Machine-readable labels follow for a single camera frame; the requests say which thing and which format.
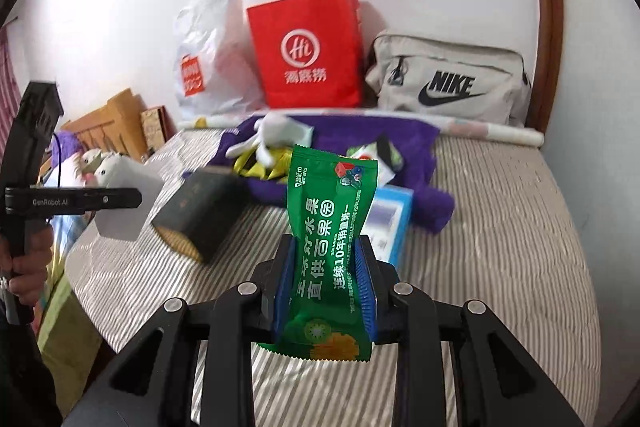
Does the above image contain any grey waist bag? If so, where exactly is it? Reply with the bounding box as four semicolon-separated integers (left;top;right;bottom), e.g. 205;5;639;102
364;31;532;128

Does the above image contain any white rolled paper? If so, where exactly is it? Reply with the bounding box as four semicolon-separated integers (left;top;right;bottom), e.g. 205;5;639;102
177;108;543;148

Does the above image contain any red paper shopping bag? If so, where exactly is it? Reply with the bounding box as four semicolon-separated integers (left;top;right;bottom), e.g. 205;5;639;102
245;0;365;109

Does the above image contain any dark rectangular box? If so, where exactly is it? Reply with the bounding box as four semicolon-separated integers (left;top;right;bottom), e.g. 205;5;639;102
151;170;251;264

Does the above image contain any white plastic shopping bag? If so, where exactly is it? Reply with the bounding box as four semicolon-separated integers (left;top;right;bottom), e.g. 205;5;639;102
172;0;266;120

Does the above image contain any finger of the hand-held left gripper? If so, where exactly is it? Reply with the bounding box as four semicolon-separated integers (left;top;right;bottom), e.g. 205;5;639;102
84;188;143;210

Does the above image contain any wooden headboard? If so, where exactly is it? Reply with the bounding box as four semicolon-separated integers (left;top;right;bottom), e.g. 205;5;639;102
60;88;151;162

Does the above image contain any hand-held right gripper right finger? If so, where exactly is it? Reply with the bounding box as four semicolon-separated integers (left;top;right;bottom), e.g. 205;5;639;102
352;234;586;427

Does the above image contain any black watch strap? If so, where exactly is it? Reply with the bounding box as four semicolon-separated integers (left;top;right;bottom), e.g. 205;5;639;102
375;137;401;170

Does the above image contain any blue tissue box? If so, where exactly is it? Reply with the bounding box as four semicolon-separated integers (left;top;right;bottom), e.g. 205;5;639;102
360;187;415;268

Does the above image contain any green blanket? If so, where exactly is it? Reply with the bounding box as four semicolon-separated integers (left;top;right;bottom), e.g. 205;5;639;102
37;272;106;358

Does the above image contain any brown wooden door frame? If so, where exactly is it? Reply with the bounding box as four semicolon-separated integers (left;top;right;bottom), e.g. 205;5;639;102
522;0;566;132

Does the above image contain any person's left hand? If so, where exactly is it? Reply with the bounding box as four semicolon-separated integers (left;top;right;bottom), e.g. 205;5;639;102
0;224;56;308

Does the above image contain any purple plush toy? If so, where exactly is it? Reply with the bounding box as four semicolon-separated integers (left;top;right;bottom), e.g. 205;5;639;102
52;131;83;160

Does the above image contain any purple towel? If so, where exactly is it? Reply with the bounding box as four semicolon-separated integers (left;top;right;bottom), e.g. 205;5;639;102
182;114;457;235

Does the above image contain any white packet with orange print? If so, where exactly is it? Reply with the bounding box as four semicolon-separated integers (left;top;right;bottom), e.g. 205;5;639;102
92;156;166;243

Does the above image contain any brown picture frame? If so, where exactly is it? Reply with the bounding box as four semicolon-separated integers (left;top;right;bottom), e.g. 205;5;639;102
140;105;167;152

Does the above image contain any white spotted plush toy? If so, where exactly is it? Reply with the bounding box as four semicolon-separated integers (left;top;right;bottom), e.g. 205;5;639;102
75;148;126;188

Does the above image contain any light green tissue pack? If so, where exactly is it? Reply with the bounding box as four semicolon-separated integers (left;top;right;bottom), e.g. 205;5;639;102
347;142;403;188

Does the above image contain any striped grey mattress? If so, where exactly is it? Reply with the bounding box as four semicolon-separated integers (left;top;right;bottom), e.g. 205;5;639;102
65;127;601;427

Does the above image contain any person's left forearm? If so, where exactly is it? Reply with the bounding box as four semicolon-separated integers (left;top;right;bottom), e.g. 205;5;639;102
0;302;63;427

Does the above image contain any pink striped curtain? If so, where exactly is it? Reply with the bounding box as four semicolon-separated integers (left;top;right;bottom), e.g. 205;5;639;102
0;27;23;122

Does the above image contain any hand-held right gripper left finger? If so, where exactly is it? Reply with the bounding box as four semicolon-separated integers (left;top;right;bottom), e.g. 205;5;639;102
62;234;296;427

